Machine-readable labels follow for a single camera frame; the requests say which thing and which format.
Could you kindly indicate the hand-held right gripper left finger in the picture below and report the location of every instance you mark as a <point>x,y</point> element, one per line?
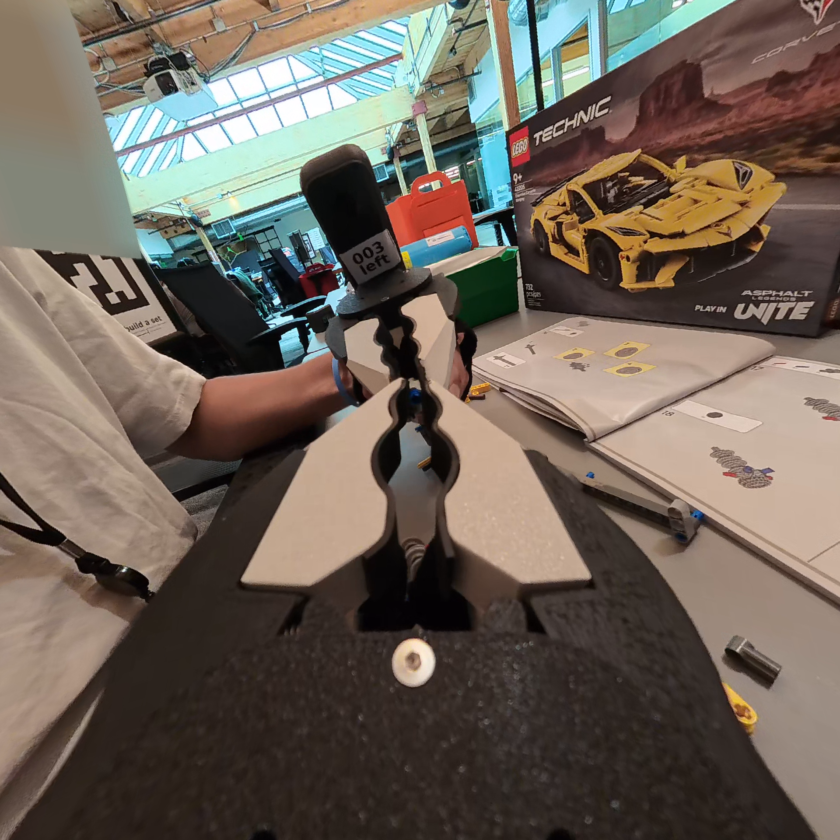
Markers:
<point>315,525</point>

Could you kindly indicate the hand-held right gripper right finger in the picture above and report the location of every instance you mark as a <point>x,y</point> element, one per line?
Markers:
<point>518,525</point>

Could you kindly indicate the black office chair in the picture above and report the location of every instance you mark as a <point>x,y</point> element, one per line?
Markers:
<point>223,308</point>
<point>285,275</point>

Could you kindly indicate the dark grey lego connector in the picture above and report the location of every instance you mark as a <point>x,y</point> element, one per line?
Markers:
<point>754,658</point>

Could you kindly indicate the yellow car lego set box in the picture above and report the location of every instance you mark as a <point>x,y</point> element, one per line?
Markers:
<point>656,197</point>

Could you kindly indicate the white ceiling projector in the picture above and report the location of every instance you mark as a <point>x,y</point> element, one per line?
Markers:
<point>177,88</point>

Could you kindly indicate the green plastic bin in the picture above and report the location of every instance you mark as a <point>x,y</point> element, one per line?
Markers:
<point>485,289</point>

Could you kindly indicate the white sign with black pattern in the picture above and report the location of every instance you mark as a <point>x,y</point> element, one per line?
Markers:
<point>151,315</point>

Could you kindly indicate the black metal post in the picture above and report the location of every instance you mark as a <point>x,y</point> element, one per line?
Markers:
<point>535,52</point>

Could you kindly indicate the small pile of lego beams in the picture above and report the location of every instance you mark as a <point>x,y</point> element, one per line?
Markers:
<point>479,392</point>

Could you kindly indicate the wooden support beam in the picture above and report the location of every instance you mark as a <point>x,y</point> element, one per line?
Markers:
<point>504,65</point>

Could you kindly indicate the person's left forearm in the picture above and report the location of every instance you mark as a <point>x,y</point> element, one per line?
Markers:
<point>262,407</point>

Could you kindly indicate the blue plastic roll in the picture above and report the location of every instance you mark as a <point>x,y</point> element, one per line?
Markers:
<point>446,239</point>

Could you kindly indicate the yellow lego liftarm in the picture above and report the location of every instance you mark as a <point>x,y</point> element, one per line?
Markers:
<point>741,712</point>

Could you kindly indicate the open instruction booklet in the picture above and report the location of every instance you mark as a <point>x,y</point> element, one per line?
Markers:
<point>623,387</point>

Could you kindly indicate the white t-shirt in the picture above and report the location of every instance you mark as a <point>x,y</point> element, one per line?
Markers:
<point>65,394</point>

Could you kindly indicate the orange tote bag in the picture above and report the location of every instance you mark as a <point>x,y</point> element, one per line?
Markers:
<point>433,210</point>

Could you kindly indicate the small black box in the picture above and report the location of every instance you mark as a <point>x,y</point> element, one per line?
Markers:
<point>319,320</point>

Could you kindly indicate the blue wristband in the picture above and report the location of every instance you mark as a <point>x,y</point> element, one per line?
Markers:
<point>338,384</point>

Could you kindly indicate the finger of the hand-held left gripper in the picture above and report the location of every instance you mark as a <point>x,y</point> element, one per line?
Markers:
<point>364,348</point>
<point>433,334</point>

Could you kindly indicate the red office chair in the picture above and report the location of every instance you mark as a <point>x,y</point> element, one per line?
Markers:
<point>315,279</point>

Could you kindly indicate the long dark lego chassis assembly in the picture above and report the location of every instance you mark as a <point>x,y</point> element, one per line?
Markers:
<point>630,499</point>

